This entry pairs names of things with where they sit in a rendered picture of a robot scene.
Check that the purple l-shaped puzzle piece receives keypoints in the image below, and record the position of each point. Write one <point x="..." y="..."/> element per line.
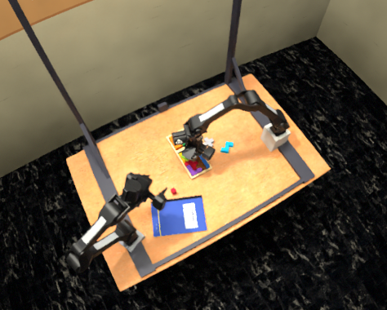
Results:
<point x="193" y="172"/>

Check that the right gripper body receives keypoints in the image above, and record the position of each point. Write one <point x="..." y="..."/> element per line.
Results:
<point x="159" y="201"/>

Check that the blue puzzle piece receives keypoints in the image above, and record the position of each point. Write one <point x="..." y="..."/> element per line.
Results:
<point x="204" y="162"/>
<point x="227" y="145"/>

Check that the orange puzzle piece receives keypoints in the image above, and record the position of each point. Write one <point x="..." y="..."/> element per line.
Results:
<point x="177" y="146"/>

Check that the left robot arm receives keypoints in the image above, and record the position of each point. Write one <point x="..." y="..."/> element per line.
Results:
<point x="198" y="124"/>

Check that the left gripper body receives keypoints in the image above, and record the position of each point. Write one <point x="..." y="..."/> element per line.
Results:
<point x="208" y="152"/>

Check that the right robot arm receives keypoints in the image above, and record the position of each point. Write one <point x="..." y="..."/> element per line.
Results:
<point x="85" y="249"/>

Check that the blue notebook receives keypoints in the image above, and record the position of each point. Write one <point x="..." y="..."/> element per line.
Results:
<point x="180" y="215"/>

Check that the grey cross-shaped puzzle piece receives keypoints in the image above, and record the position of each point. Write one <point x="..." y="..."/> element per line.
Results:
<point x="208" y="142"/>

